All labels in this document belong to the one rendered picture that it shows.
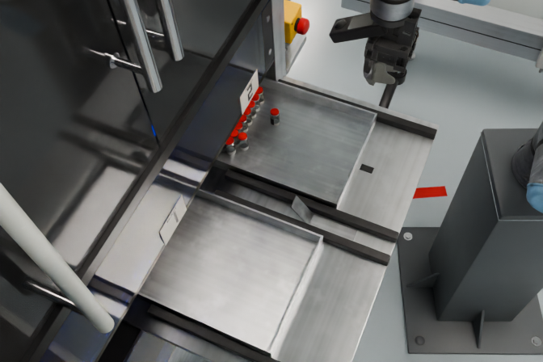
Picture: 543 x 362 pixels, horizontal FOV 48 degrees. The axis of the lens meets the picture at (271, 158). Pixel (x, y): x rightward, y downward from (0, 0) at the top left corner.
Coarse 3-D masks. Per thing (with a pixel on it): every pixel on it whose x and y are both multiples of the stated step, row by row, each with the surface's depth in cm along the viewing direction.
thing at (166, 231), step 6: (180, 198) 115; (180, 204) 116; (174, 210) 114; (180, 210) 117; (186, 210) 120; (174, 216) 115; (180, 216) 118; (168, 222) 114; (174, 222) 116; (162, 228) 112; (168, 228) 114; (174, 228) 117; (162, 234) 113; (168, 234) 116; (168, 240) 117
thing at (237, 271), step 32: (192, 224) 131; (224, 224) 130; (256, 224) 130; (288, 224) 126; (160, 256) 127; (192, 256) 126; (224, 256) 126; (256, 256) 126; (288, 256) 126; (160, 288) 123; (192, 288) 123; (224, 288) 122; (256, 288) 122; (288, 288) 122; (192, 320) 117; (224, 320) 119; (256, 320) 119
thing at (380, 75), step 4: (376, 64) 115; (380, 64) 115; (384, 64) 115; (376, 68) 116; (380, 68) 116; (384, 68) 116; (376, 72) 118; (380, 72) 117; (384, 72) 117; (376, 76) 119; (380, 76) 118; (384, 76) 118; (388, 76) 117; (368, 80) 119; (372, 80) 119; (376, 80) 120; (380, 80) 119; (384, 80) 119; (388, 80) 118; (392, 80) 118; (372, 84) 121
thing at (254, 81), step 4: (256, 72) 132; (256, 76) 133; (252, 80) 131; (256, 80) 134; (248, 84) 129; (252, 84) 132; (256, 84) 134; (252, 88) 133; (256, 88) 135; (244, 92) 129; (248, 92) 131; (252, 92) 134; (244, 96) 130; (252, 96) 135; (240, 100) 128; (244, 100) 130; (244, 104) 131; (244, 108) 132
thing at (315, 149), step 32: (288, 96) 148; (320, 96) 144; (256, 128) 144; (288, 128) 143; (320, 128) 143; (352, 128) 142; (224, 160) 139; (256, 160) 139; (288, 160) 138; (320, 160) 138; (352, 160) 138; (320, 192) 134
